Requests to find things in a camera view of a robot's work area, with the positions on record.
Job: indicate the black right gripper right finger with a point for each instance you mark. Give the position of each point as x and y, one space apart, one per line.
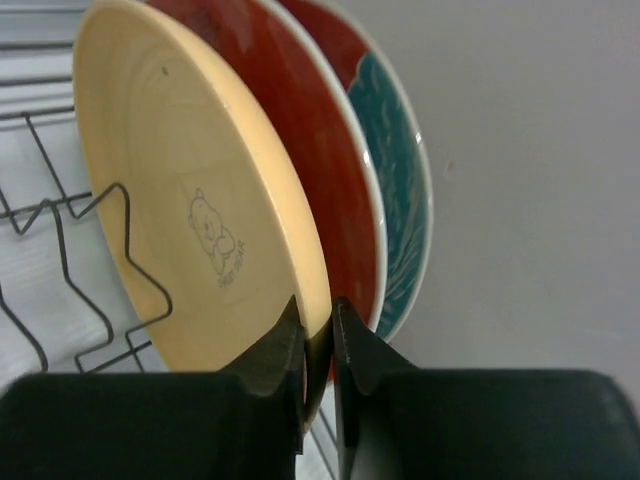
399 421

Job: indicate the black wire dish rack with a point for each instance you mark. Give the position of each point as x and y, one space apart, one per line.
63 307

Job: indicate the tan bear plate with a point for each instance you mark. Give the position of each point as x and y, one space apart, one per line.
200 204

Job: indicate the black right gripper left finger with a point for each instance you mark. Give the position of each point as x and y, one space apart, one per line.
242 422

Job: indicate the red teal floral plate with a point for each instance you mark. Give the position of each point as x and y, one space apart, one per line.
398 152
285 69

